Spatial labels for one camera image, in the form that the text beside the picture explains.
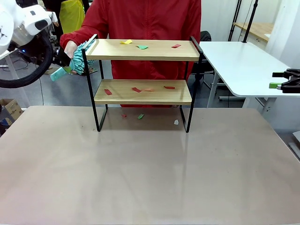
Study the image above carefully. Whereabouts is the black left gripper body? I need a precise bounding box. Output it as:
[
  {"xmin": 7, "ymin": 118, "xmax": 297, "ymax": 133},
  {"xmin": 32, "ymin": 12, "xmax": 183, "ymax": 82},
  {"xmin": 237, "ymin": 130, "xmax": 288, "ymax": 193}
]
[{"xmin": 53, "ymin": 46, "xmax": 71, "ymax": 68}]

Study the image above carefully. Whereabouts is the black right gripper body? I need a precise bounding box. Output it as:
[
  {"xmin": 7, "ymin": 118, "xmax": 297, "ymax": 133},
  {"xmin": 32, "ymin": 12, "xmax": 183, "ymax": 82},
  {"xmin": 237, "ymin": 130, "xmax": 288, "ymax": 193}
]
[{"xmin": 281, "ymin": 68, "xmax": 300, "ymax": 94}]

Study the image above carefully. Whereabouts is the teal microfiber duster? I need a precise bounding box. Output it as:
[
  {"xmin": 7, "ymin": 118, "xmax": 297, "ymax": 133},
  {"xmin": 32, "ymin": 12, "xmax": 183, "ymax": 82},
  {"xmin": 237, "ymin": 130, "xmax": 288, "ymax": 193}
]
[{"xmin": 50, "ymin": 38, "xmax": 97, "ymax": 82}]

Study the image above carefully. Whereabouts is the person's red-sleeved right forearm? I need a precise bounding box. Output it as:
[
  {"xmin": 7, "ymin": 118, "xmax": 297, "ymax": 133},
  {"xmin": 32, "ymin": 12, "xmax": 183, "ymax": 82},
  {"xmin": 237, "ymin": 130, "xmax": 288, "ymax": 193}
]
[{"xmin": 60, "ymin": 23, "xmax": 99, "ymax": 49}]

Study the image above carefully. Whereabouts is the two-tier wooden shelf rack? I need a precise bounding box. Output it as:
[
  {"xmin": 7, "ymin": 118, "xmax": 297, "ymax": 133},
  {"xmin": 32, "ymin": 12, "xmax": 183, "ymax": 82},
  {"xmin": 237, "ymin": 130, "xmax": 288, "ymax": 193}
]
[{"xmin": 80, "ymin": 34, "xmax": 204, "ymax": 133}]

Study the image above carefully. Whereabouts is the person's right hand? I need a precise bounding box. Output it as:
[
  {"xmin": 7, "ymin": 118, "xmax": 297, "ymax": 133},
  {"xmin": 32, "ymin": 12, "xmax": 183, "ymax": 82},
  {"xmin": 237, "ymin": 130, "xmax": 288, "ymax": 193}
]
[{"xmin": 64, "ymin": 41, "xmax": 78, "ymax": 59}]

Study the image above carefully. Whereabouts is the person in yellow apron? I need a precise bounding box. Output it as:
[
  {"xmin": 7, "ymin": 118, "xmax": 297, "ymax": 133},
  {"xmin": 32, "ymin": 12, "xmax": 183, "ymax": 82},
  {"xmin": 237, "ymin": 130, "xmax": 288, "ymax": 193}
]
[{"xmin": 42, "ymin": 0, "xmax": 91, "ymax": 35}]

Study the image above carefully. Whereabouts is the large white side table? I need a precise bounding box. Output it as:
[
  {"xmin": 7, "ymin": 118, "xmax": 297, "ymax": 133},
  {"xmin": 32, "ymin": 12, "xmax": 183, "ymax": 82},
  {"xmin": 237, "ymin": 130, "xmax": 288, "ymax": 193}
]
[{"xmin": 198, "ymin": 41, "xmax": 300, "ymax": 115}]

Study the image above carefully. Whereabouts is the white height-adjustable desk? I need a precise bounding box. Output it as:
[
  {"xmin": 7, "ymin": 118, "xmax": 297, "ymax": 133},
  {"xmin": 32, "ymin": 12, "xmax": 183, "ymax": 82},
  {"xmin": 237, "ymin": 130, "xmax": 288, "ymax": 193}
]
[{"xmin": 0, "ymin": 49, "xmax": 19, "ymax": 82}]

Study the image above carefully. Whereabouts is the wooden top back table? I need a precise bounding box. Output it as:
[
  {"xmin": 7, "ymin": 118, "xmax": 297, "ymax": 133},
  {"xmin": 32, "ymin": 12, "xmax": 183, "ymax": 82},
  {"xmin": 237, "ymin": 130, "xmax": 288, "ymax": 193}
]
[{"xmin": 233, "ymin": 22, "xmax": 275, "ymax": 43}]

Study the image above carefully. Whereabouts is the grey metal stand base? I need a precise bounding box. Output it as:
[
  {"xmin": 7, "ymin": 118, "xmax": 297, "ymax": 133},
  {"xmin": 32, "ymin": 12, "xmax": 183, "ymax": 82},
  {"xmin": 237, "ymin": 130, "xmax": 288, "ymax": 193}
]
[{"xmin": 287, "ymin": 130, "xmax": 300, "ymax": 162}]

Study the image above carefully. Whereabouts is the black pole stand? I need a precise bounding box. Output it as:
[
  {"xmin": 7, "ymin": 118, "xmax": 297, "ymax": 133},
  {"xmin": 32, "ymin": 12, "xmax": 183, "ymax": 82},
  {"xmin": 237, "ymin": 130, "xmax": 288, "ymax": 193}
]
[{"xmin": 242, "ymin": 0, "xmax": 259, "ymax": 44}]

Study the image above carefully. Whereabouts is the cardboard box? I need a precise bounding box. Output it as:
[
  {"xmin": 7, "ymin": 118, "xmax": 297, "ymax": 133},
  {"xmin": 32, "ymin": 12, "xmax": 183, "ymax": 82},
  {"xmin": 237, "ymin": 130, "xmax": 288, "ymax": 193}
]
[{"xmin": 0, "ymin": 98, "xmax": 24, "ymax": 129}]

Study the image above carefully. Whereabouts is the black tripod stand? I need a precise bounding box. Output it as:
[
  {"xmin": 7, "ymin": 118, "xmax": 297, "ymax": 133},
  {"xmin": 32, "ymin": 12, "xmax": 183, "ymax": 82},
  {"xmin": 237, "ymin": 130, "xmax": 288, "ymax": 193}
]
[{"xmin": 228, "ymin": 0, "xmax": 242, "ymax": 42}]

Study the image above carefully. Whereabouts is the black office chair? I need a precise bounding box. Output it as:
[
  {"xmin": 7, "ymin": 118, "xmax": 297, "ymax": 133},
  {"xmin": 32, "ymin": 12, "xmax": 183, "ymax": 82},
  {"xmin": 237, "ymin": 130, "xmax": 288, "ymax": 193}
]
[{"xmin": 190, "ymin": 30, "xmax": 225, "ymax": 102}]

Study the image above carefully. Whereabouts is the person in red jacket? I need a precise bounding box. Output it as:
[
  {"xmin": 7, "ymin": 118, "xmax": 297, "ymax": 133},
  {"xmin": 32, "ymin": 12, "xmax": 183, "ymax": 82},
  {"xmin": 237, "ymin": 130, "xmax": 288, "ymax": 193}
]
[{"xmin": 81, "ymin": 0, "xmax": 202, "ymax": 108}]

